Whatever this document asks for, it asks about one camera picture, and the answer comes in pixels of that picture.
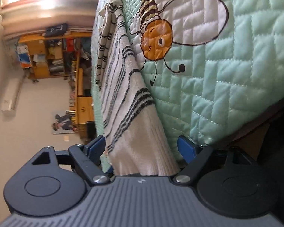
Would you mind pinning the pink sheer curtain left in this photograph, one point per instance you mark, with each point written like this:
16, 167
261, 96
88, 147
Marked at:
31, 16

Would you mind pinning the green quilted bee bedspread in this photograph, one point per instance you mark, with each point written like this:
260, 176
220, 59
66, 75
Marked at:
211, 66

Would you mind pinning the wooden corner desk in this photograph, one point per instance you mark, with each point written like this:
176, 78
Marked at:
81, 101

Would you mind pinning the white striped knit sweater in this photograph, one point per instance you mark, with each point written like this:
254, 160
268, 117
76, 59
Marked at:
135, 142

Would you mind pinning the dark hanging tote bag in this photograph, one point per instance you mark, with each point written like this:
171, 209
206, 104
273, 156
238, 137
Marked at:
57, 30

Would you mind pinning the child pilot portrait poster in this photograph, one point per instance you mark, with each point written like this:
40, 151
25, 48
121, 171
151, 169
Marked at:
62, 123

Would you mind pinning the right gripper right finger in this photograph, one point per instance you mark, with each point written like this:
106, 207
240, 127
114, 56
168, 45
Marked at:
196, 157

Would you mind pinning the white wall air conditioner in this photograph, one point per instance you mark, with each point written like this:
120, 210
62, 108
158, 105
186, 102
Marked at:
11, 94

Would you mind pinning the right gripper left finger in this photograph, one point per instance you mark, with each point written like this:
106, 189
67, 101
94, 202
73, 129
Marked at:
85, 157

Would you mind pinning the wooden bookshelf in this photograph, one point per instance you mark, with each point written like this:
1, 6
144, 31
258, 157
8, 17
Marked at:
46, 57

